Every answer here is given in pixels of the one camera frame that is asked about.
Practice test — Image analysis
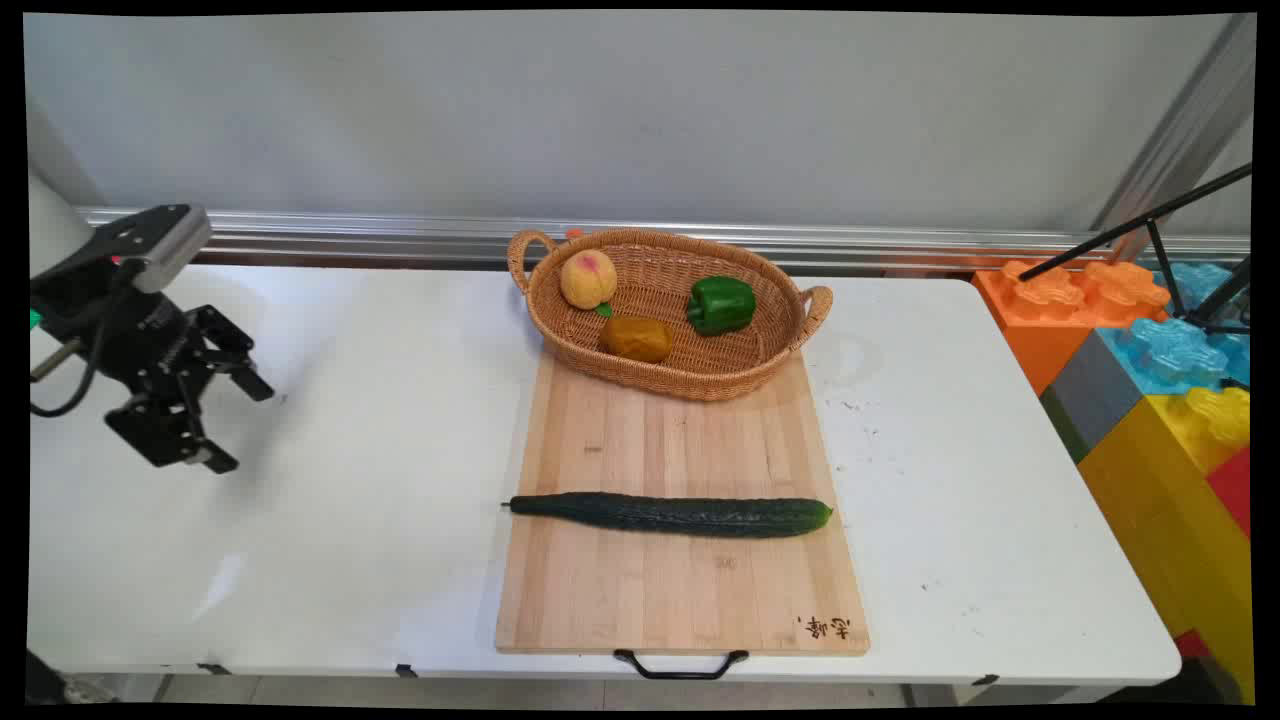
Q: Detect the wooden cutting board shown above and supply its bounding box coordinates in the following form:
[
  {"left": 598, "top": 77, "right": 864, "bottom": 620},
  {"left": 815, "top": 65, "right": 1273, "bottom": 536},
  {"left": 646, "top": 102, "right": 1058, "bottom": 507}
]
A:
[{"left": 494, "top": 345, "right": 871, "bottom": 658}]

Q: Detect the toy peach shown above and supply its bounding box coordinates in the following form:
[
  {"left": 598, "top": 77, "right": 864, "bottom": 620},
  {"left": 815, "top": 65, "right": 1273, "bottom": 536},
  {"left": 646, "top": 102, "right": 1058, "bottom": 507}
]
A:
[{"left": 559, "top": 250, "right": 619, "bottom": 311}]

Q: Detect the orange giant building block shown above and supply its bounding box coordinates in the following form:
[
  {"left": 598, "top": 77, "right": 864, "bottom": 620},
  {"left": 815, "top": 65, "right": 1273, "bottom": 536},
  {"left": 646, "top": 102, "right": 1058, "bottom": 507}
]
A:
[{"left": 972, "top": 259, "right": 1173, "bottom": 396}]

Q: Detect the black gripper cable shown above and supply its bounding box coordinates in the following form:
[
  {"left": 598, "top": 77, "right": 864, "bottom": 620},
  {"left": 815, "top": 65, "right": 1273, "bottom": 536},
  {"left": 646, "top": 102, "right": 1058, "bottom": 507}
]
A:
[{"left": 30, "top": 335, "right": 113, "bottom": 419}]

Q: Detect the dark green cucumber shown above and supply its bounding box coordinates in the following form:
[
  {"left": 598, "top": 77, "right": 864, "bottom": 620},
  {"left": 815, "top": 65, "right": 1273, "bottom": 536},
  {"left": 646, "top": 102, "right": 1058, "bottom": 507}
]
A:
[{"left": 501, "top": 491, "right": 835, "bottom": 540}]

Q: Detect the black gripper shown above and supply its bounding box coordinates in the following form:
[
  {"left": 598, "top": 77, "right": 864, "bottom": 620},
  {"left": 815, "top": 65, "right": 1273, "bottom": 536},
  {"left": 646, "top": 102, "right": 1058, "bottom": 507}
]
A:
[{"left": 30, "top": 265, "right": 276, "bottom": 475}]

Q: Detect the green toy bell pepper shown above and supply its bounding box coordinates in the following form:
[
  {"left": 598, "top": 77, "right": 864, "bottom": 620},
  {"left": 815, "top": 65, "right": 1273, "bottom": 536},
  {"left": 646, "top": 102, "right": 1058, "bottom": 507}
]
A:
[{"left": 685, "top": 276, "right": 758, "bottom": 337}]

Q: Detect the grey giant building block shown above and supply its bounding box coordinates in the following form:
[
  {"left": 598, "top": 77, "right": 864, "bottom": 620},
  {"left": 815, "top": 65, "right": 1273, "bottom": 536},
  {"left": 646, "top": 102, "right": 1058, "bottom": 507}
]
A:
[{"left": 1040, "top": 330, "right": 1143, "bottom": 463}]

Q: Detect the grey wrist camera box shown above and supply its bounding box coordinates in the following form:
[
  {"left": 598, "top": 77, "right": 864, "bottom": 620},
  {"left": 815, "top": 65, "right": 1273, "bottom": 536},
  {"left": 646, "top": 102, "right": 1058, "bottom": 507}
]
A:
[{"left": 60, "top": 204, "right": 214, "bottom": 294}]

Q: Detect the blue giant building block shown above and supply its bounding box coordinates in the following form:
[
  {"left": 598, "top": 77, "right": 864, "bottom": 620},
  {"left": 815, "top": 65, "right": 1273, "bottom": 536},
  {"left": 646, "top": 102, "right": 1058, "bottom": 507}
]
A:
[{"left": 1097, "top": 262, "right": 1251, "bottom": 396}]

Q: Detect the black tripod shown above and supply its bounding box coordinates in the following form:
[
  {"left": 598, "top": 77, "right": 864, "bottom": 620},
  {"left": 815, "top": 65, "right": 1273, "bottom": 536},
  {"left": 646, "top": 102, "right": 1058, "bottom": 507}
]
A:
[{"left": 1018, "top": 162, "right": 1253, "bottom": 336}]

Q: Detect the red giant building block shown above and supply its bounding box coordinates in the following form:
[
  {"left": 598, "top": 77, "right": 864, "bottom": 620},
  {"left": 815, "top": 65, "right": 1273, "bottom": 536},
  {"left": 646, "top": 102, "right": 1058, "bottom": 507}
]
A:
[{"left": 1205, "top": 445, "right": 1253, "bottom": 541}]

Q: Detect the aluminium rail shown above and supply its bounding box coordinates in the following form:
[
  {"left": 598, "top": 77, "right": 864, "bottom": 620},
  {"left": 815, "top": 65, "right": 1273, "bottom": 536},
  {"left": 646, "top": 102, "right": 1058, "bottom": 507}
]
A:
[{"left": 75, "top": 207, "right": 1251, "bottom": 276}]

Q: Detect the brown toy potato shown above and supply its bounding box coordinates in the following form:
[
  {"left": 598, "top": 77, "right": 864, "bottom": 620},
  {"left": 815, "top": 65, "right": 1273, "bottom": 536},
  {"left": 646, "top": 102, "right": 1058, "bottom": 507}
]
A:
[{"left": 599, "top": 314, "right": 674, "bottom": 364}]

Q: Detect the woven wicker basket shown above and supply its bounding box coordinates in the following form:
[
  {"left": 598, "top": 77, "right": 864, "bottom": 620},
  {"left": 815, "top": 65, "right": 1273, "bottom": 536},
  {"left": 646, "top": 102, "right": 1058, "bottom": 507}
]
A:
[{"left": 506, "top": 228, "right": 834, "bottom": 403}]

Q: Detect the yellow giant building block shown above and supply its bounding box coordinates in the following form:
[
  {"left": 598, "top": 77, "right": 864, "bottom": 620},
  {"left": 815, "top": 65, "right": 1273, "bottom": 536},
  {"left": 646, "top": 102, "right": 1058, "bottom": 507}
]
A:
[{"left": 1077, "top": 385, "right": 1256, "bottom": 701}]

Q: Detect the aluminium frame post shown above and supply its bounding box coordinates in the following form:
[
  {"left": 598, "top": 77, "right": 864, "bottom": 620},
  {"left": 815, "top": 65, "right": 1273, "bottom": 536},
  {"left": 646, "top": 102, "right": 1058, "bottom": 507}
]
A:
[{"left": 1090, "top": 15, "right": 1257, "bottom": 263}]

